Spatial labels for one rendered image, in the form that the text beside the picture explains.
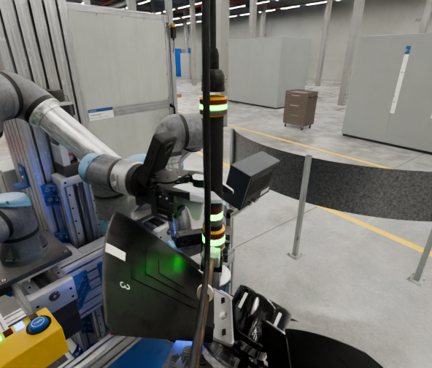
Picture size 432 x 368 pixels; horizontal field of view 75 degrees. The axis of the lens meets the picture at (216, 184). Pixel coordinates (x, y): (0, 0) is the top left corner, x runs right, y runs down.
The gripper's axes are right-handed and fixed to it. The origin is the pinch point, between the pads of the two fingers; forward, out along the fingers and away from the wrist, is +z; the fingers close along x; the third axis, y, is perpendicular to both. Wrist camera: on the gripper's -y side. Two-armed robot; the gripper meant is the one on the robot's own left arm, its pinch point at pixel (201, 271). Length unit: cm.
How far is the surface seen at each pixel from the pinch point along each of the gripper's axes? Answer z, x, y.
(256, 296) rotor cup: 16.5, -10.5, 11.4
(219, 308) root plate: 19.1, -9.3, 4.6
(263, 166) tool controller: -62, -7, 21
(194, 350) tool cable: 34.8, -19.8, 1.2
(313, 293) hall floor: -112, 110, 86
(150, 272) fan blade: 24.8, -21.2, -6.7
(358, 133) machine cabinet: -574, 81, 297
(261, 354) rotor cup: 21.7, -1.8, 13.5
